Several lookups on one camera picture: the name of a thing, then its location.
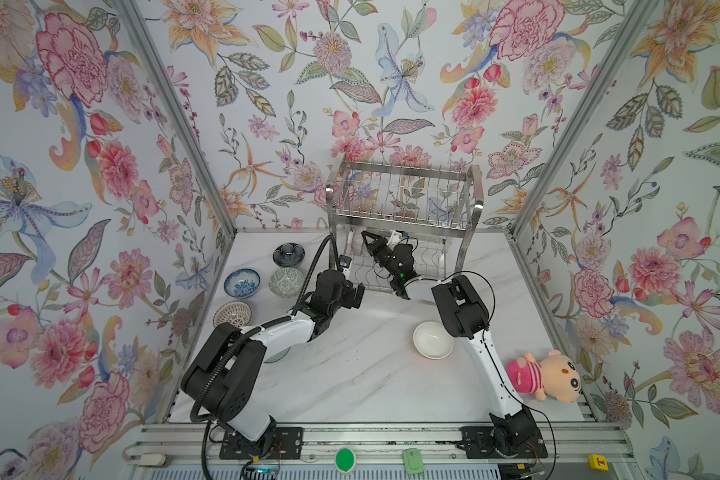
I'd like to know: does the stainless steel dish rack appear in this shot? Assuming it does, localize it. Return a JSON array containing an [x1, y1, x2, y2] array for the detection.
[[325, 158, 485, 296]]

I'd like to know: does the white bowl orange outside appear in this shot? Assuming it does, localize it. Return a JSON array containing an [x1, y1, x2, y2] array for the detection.
[[412, 321, 455, 360]]

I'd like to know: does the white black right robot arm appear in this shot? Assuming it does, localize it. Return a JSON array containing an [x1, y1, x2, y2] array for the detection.
[[360, 231, 540, 458]]

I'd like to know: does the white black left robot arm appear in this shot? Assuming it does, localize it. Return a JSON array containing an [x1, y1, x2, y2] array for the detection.
[[180, 234, 365, 454]]

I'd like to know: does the green geometric pattern bowl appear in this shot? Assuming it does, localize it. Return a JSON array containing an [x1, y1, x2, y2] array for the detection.
[[268, 267, 305, 298]]

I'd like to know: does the black patterned bowl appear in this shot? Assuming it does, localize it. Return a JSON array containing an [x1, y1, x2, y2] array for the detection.
[[272, 242, 306, 268]]

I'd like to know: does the pale green bowl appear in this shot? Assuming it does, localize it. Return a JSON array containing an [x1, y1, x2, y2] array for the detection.
[[264, 348, 290, 364]]

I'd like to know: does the blue floral bowl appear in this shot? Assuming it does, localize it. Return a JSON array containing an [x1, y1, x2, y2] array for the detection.
[[223, 268, 261, 300]]

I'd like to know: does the white lattice pattern bowl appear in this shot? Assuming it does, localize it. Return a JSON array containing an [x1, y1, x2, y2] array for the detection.
[[212, 301, 252, 328]]

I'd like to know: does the light green rectangular device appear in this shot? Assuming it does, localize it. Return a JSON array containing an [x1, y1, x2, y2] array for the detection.
[[402, 448, 425, 476]]

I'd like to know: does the pink plush pig toy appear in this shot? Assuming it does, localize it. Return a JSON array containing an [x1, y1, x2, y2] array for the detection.
[[505, 350, 582, 404]]

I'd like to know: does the yellow tag block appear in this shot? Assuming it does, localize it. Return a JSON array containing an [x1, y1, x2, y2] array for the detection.
[[588, 454, 609, 472]]

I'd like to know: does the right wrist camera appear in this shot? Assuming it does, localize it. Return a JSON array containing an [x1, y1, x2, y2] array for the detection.
[[388, 230, 410, 248]]

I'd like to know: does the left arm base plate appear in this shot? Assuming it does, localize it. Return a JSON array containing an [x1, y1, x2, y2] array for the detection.
[[219, 427, 304, 460]]

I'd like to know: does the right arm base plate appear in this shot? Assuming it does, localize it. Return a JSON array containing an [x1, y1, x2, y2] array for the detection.
[[455, 425, 549, 460]]

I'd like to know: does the aluminium front rail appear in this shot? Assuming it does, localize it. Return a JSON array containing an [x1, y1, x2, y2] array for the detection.
[[123, 421, 646, 479]]

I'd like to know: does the white plug on rail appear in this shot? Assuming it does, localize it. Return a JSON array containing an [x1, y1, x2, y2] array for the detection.
[[137, 453, 169, 468]]

